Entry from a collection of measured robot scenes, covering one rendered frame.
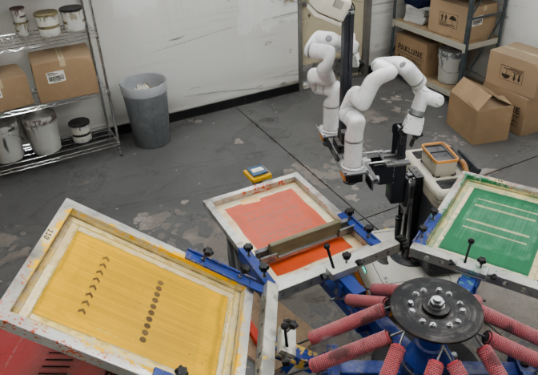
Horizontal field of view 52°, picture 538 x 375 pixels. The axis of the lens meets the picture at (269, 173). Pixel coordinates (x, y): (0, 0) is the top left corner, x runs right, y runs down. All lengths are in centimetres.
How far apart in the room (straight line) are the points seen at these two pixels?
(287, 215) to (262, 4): 373
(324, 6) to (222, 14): 344
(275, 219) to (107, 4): 340
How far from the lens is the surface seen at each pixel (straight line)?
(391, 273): 363
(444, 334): 188
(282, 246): 259
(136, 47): 589
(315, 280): 244
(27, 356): 226
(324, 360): 199
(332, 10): 276
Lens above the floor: 265
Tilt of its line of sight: 31 degrees down
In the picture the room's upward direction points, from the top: 3 degrees counter-clockwise
